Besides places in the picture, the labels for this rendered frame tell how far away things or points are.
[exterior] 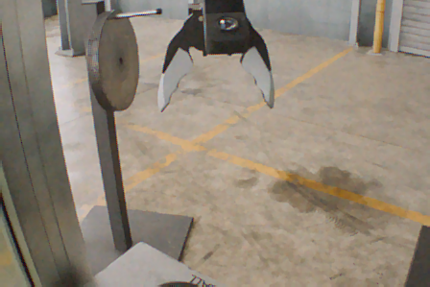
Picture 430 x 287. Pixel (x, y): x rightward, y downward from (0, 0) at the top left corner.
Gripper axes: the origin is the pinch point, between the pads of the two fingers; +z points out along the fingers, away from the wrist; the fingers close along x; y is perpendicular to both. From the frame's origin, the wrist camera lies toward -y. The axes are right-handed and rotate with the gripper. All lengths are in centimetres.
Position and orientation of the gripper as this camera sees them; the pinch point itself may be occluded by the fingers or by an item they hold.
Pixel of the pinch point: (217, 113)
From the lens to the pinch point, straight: 51.0
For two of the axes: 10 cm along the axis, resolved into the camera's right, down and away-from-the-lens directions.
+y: -0.8, -4.2, 9.1
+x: -10.0, 0.3, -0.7
